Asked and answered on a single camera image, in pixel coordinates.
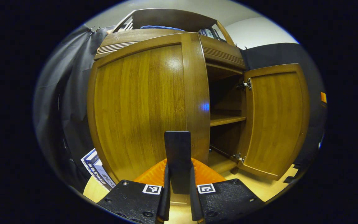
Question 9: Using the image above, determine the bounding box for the wooden double-door shoe cabinet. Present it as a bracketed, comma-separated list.
[94, 8, 248, 175]

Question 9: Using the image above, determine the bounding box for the wooden cabinet door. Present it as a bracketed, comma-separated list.
[236, 63, 310, 181]
[87, 32, 211, 204]

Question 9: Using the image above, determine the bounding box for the black backdrop cloth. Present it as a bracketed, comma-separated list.
[33, 25, 327, 193]

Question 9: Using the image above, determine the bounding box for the blue folded towel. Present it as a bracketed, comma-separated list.
[140, 25, 186, 32]

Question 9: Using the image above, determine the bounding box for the light grey standing book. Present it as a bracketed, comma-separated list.
[94, 165, 116, 189]

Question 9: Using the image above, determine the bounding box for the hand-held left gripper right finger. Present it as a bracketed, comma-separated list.
[189, 157, 266, 224]

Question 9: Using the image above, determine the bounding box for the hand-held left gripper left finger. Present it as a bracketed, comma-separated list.
[97, 158, 171, 224]

